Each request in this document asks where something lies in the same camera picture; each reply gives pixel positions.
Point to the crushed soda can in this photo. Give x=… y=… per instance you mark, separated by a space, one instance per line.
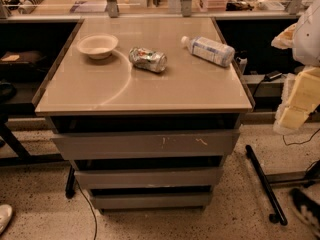
x=147 y=59

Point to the grey bottom drawer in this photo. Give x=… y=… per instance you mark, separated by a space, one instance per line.
x=115 y=202

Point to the grey middle drawer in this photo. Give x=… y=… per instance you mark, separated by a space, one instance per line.
x=149 y=178

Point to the black and white sneaker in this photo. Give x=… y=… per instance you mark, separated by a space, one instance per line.
x=307 y=210

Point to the clear plastic water bottle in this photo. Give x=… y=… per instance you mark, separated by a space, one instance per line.
x=209 y=50

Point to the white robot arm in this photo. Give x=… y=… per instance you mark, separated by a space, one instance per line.
x=303 y=37

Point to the white shoe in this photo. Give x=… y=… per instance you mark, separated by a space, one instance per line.
x=6 y=213

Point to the black power adapter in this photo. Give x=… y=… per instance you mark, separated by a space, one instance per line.
x=272 y=76

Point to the grey top drawer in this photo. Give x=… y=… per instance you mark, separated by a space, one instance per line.
x=150 y=144

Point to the grey drawer cabinet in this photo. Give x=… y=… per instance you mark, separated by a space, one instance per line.
x=81 y=95

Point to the white paper bowl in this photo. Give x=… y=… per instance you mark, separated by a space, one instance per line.
x=97 y=46

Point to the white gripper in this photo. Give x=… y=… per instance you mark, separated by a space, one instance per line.
x=309 y=39

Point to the black bag on shelf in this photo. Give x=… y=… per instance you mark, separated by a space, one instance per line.
x=24 y=66

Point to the black floor bar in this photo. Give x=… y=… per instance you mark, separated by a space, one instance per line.
x=278 y=215

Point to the grey drawer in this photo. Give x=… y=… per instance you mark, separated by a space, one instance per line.
x=150 y=144
x=149 y=178
x=115 y=202

